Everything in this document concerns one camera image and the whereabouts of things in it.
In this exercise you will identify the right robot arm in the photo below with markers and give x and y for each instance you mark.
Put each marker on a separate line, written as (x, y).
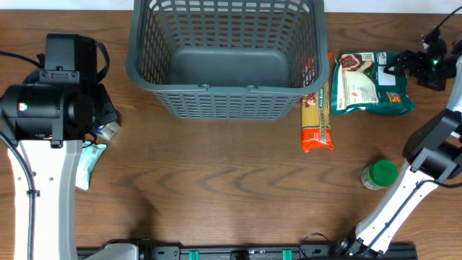
(429, 159)

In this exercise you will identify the grey plastic basket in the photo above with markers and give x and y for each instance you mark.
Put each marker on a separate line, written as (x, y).
(223, 59)

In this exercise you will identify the spaghetti pasta packet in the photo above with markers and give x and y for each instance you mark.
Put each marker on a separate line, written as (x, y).
(315, 119)

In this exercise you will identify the blue toothpaste box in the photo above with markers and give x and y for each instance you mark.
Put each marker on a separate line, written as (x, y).
(108, 131)

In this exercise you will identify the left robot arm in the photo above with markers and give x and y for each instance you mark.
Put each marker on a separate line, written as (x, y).
(44, 123)

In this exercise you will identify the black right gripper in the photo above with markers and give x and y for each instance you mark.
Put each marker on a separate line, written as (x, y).
(411, 62)

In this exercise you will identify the green snack bag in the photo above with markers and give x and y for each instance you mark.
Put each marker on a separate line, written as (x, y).
(359, 84)

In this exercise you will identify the black aluminium rail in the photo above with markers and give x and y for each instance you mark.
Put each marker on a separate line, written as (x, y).
(313, 247)

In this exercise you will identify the light teal wrapper packet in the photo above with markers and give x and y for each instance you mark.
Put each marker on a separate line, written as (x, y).
(88, 159)

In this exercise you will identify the green lid jar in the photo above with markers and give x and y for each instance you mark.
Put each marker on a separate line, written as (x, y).
(379, 175)

